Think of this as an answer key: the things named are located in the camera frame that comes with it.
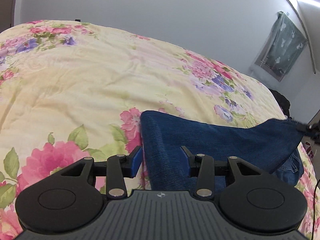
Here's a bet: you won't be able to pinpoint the blue denim jeans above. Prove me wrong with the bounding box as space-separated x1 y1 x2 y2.
140 111 304 191

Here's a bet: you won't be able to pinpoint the dark clothes pile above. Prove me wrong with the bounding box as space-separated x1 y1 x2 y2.
270 89 291 118

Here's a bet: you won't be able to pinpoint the green patterned window curtain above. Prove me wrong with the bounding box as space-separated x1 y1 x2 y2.
255 11 308 82

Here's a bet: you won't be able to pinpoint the floral yellow bed quilt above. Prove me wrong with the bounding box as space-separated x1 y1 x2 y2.
1 20 319 239

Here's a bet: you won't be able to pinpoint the white wall conduit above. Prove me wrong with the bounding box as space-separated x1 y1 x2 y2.
268 0 317 75

